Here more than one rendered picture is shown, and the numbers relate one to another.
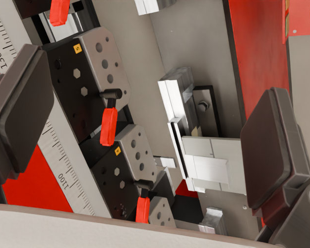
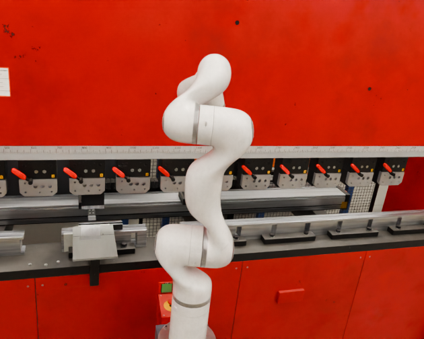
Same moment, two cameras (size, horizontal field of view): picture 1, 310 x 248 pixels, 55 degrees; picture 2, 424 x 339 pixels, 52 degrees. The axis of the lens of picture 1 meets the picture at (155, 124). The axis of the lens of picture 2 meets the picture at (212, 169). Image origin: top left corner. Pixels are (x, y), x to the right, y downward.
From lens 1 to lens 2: 162 cm
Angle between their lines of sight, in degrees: 52
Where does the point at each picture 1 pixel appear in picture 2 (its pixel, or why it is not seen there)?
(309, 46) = not seen: outside the picture
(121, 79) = (170, 188)
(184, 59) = (149, 244)
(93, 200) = (138, 155)
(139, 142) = (141, 187)
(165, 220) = (90, 187)
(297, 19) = (167, 296)
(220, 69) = (145, 256)
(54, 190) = (155, 143)
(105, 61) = (180, 183)
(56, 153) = (165, 150)
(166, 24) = not seen: hidden behind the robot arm
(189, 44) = not seen: hidden behind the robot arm
